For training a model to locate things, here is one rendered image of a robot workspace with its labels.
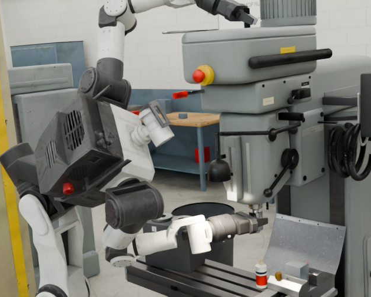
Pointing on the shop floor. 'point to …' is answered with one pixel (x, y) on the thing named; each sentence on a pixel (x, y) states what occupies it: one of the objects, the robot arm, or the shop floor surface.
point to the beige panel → (3, 181)
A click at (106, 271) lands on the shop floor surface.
